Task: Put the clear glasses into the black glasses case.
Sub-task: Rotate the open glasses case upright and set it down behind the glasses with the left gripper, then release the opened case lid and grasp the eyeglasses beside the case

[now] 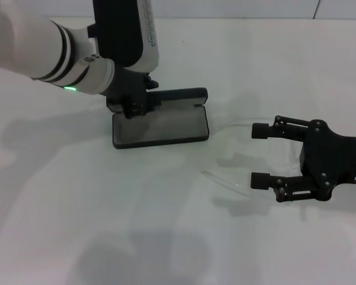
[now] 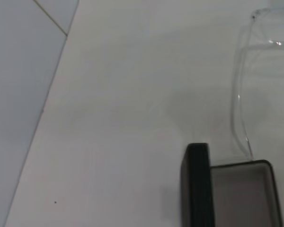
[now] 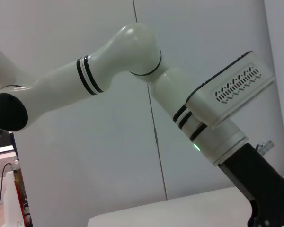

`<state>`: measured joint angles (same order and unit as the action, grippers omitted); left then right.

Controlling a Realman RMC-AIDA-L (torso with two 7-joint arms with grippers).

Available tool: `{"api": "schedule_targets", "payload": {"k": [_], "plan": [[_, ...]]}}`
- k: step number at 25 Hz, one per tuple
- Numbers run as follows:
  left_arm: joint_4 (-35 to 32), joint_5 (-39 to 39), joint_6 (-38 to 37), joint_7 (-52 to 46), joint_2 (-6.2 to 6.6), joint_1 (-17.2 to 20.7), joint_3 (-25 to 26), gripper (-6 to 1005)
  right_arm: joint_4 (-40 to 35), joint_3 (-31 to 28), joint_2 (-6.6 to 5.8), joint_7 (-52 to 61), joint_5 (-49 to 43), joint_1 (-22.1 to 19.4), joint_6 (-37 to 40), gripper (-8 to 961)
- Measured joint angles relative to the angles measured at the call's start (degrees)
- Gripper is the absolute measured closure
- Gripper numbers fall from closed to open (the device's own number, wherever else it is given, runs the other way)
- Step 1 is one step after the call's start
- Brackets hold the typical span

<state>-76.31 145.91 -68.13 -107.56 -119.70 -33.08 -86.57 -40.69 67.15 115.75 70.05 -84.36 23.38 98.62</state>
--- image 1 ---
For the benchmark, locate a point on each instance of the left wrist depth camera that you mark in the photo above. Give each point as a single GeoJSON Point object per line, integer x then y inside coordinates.
{"type": "Point", "coordinates": [118, 32]}

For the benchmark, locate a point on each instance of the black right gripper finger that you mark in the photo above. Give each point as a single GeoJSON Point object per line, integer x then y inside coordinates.
{"type": "Point", "coordinates": [262, 180]}
{"type": "Point", "coordinates": [264, 130]}

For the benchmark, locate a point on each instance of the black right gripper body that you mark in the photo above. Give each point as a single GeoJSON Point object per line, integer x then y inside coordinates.
{"type": "Point", "coordinates": [335, 160]}

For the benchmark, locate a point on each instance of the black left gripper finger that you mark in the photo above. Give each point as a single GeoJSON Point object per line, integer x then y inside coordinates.
{"type": "Point", "coordinates": [141, 108]}
{"type": "Point", "coordinates": [129, 108]}

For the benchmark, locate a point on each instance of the clear white glasses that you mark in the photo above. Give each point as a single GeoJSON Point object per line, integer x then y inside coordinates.
{"type": "Point", "coordinates": [225, 181]}

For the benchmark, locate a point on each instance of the black glasses case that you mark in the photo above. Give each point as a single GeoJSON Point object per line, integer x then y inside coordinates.
{"type": "Point", "coordinates": [160, 130]}

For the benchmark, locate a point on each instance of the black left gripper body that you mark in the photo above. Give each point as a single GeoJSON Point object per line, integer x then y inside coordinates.
{"type": "Point", "coordinates": [127, 84]}

